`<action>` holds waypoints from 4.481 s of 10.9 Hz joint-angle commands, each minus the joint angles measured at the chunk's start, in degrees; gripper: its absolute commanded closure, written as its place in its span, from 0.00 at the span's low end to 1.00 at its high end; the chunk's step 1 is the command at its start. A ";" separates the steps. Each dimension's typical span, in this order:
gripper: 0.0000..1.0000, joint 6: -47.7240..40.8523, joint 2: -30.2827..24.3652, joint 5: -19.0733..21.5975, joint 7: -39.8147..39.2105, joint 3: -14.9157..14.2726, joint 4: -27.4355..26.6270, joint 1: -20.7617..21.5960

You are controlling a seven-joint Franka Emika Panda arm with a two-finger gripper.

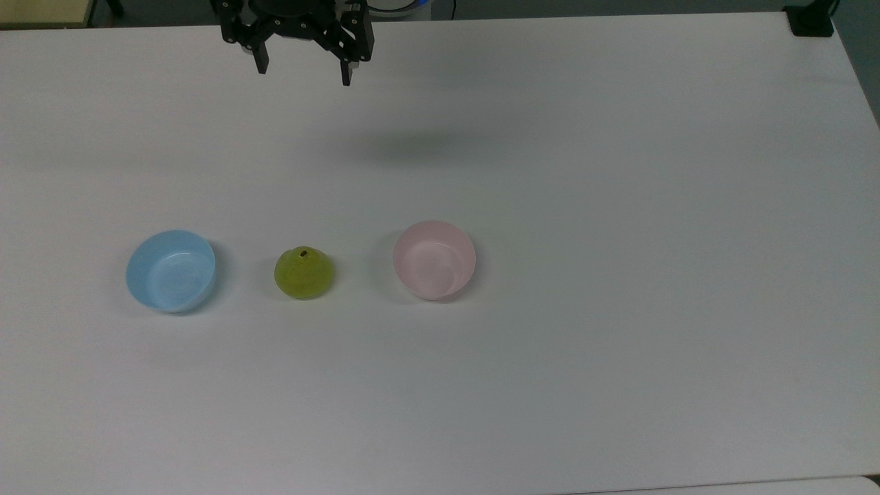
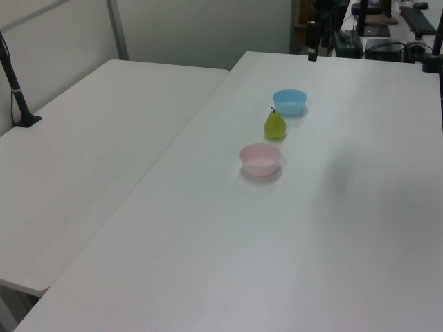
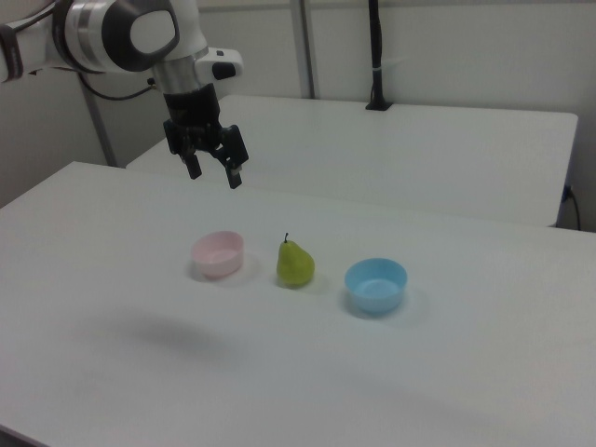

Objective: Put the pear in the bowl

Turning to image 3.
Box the pink plastic bowl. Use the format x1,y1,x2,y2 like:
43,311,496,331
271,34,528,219
191,230,246,281

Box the blue plastic bowl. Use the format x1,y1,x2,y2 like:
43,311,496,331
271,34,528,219
344,257,409,314

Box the black wall cable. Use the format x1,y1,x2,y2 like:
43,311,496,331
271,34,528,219
565,185,583,230

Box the green pear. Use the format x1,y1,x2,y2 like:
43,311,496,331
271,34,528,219
277,232,316,289

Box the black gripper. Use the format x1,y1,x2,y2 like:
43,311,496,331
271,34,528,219
162,83,250,190

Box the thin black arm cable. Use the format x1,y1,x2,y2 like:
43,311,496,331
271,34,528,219
76,72,157,102

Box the white cable tie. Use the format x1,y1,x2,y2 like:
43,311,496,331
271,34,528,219
372,56,407,75

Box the gray partition frame post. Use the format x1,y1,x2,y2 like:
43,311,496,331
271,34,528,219
289,0,318,100
78,76,118,168

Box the black pole with clamp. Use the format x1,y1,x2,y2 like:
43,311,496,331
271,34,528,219
365,0,395,112

